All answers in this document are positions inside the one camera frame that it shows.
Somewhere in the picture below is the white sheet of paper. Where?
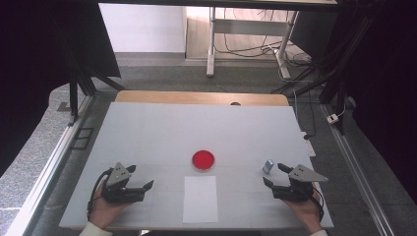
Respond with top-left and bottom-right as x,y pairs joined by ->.
182,175 -> 219,224

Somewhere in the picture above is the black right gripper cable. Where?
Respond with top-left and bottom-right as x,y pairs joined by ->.
311,188 -> 326,222

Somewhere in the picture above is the black floor cable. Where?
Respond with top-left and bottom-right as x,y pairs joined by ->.
293,88 -> 318,141

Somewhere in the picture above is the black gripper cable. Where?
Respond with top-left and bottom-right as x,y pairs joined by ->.
311,188 -> 326,222
87,168 -> 114,221

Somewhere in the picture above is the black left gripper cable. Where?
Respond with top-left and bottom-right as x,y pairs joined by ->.
87,168 -> 114,221

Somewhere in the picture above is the round red ink pad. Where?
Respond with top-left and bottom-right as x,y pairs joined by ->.
191,149 -> 216,172

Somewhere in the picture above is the large white table cover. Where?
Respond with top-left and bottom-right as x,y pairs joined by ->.
58,101 -> 334,229

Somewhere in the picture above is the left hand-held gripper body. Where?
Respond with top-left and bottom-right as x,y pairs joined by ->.
100,161 -> 146,205

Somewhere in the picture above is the black metal stand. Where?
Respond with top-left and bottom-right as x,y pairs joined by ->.
55,32 -> 126,127
271,9 -> 378,136

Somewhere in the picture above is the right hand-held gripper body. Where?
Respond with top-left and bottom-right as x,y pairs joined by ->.
272,164 -> 329,203

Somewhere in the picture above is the dark flat panel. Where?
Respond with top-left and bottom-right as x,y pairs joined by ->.
289,9 -> 338,62

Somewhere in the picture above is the black curtain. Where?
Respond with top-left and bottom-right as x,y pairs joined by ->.
0,0 -> 122,178
328,0 -> 417,205

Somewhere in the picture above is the aluminium floor rail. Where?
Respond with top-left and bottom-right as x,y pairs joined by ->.
320,103 -> 396,236
4,94 -> 94,236

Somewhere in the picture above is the white power strip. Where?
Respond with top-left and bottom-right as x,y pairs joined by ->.
300,131 -> 317,158

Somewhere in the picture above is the black square floor frame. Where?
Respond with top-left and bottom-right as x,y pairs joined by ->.
71,127 -> 95,151

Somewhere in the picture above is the small blue white stamp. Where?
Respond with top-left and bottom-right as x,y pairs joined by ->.
262,158 -> 275,175

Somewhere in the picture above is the person's right hand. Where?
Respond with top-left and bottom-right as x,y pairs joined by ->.
284,191 -> 324,234

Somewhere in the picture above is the white desk frame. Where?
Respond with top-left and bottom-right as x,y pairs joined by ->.
206,7 -> 300,80

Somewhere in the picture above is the person's left hand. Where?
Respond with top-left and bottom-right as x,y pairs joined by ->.
89,191 -> 132,230

